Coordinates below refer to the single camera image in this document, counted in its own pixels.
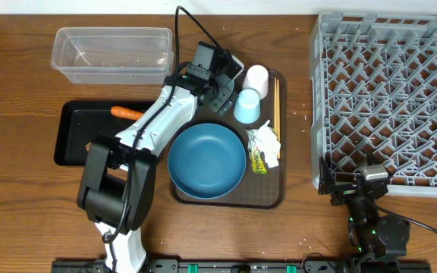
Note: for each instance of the wooden chopstick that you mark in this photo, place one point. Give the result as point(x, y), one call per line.
point(278, 110)
point(276, 121)

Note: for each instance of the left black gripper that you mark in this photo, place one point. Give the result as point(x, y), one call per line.
point(225, 101)

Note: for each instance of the left wooden chopstick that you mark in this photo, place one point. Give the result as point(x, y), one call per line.
point(276, 121)

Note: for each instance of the clear plastic bin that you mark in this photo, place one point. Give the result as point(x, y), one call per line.
point(113, 55)

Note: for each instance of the right wooden chopstick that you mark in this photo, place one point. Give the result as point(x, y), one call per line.
point(278, 110)

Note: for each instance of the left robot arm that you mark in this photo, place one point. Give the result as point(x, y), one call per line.
point(117, 186)

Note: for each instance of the yellow green snack wrapper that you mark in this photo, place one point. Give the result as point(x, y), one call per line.
point(254, 153)

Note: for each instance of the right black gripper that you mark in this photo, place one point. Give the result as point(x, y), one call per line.
point(328, 185)

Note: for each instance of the brown serving tray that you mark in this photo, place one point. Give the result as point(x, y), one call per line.
point(255, 191)

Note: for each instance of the crumpled white tissue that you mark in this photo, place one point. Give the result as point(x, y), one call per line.
point(267, 143)

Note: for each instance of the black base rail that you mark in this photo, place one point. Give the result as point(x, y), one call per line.
point(310, 266)

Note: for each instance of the grey dishwasher rack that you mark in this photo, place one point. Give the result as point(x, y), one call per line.
point(374, 79)

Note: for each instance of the black plastic tray bin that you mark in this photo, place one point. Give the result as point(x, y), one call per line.
point(83, 120)

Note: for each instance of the light blue plastic cup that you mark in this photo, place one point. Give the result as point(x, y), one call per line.
point(247, 106)

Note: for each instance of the orange carrot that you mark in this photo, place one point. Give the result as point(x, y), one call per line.
point(126, 113)

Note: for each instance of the light blue bowl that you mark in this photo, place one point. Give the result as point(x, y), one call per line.
point(238, 67)

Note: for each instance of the dark blue plate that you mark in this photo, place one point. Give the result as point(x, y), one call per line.
point(207, 161)

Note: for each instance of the pink plastic cup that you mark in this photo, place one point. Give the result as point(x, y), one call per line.
point(257, 78)

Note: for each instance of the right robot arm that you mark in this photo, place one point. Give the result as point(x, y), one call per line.
point(381, 240)

